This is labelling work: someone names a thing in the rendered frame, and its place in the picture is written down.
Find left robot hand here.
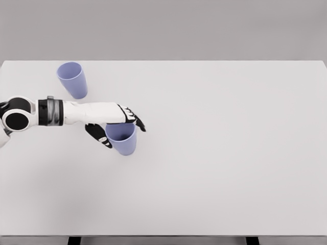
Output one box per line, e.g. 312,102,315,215
84,102,147,149

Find lavender plastic cup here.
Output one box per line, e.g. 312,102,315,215
105,123,137,156
56,62,88,100

